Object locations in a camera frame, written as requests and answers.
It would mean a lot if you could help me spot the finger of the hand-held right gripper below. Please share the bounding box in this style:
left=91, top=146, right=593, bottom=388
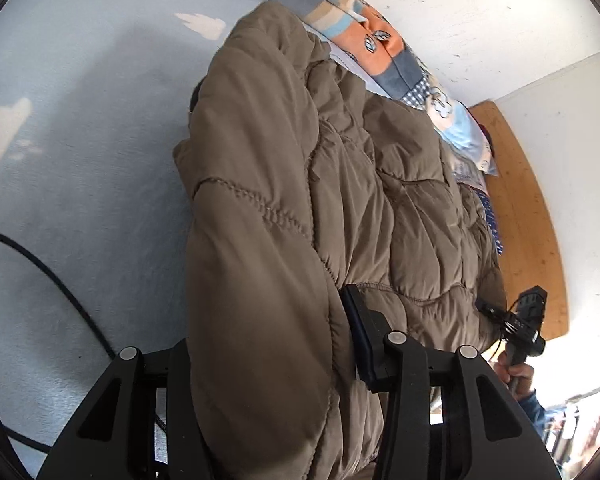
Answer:
left=475, top=297, right=508, bottom=323

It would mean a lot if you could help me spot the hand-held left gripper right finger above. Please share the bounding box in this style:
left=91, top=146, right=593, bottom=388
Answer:
left=340, top=284, right=563, bottom=480

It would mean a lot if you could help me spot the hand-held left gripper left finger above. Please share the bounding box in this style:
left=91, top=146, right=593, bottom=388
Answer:
left=36, top=338, right=213, bottom=480

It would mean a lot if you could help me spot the brown puffer jacket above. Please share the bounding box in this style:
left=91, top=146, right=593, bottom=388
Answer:
left=172, top=1, right=508, bottom=480

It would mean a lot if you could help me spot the person's right forearm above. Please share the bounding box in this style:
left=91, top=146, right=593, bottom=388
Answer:
left=517, top=387, right=548, bottom=431

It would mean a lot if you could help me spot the person's right hand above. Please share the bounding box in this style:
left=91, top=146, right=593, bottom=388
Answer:
left=495, top=350, right=536, bottom=401

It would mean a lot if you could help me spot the navy star pillow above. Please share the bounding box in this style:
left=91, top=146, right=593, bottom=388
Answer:
left=472, top=187, right=505, bottom=256

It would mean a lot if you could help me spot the wooden headboard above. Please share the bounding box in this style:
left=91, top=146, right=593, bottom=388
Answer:
left=467, top=100, right=570, bottom=343

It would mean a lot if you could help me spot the metal rack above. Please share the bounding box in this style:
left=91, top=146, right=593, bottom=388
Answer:
left=545, top=385, right=600, bottom=466

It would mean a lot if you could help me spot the white printed pillow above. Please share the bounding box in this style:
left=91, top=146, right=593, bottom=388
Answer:
left=450, top=155, right=488, bottom=193

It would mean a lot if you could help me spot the light blue bed sheet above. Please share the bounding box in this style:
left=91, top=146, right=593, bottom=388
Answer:
left=0, top=0, right=281, bottom=480

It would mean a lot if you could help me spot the patchwork printed blanket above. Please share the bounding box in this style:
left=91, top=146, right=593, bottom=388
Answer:
left=175, top=0, right=498, bottom=177

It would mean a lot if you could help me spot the black cable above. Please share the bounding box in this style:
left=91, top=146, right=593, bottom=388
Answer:
left=0, top=227, right=116, bottom=453

